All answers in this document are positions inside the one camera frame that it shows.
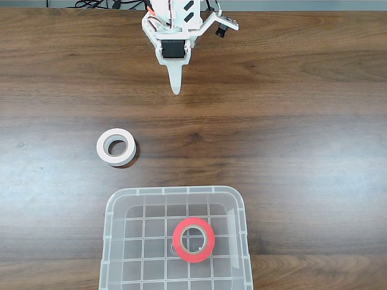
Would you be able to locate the red tape roll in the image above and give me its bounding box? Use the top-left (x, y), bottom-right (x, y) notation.
top-left (172, 216), bottom-right (216, 263)

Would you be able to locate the clear plastic box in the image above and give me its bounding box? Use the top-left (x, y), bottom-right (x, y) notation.
top-left (98, 185), bottom-right (255, 290)

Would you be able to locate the white tape roll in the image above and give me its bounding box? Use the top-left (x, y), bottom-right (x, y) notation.
top-left (96, 127), bottom-right (137, 168)

